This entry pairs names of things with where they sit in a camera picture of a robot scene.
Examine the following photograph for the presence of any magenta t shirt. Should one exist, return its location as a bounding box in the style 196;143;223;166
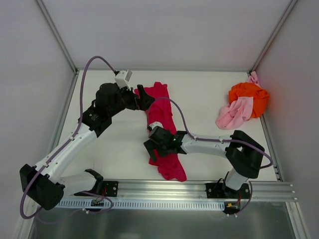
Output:
144;82;187;182

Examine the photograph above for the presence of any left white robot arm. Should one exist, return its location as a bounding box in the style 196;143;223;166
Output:
19;83;155;210

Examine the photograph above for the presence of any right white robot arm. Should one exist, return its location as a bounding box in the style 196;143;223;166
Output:
144;126;265;199

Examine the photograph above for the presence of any pink t shirt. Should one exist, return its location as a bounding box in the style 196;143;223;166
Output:
216;72;260;129

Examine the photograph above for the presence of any orange t shirt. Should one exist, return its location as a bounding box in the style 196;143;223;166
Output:
228;82;270;118

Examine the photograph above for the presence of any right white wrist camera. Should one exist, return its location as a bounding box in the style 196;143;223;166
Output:
148;121;162;131

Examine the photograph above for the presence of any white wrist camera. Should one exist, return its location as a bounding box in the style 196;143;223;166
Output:
115;70;132;90
148;121;162;131

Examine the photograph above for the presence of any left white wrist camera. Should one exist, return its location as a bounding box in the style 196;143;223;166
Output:
115;70;132;90

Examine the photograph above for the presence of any aluminium mounting rail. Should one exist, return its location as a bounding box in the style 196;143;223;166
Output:
59;179;299;202

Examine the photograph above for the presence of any left aluminium frame post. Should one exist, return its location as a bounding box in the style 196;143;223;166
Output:
34;0;78;75

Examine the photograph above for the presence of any aluminium frame post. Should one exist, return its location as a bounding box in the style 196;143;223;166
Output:
34;0;78;75
248;0;299;74

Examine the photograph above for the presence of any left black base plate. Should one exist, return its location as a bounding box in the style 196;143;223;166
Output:
86;180;119;197

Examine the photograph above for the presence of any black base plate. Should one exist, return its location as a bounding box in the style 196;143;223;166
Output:
86;180;119;197
205;182;251;199

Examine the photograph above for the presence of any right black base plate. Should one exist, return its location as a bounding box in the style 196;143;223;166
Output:
205;182;251;199

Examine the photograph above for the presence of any slotted cable duct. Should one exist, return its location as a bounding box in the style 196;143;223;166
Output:
56;198;225;211

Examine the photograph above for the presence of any right aluminium frame post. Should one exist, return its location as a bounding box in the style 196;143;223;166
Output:
248;0;299;74

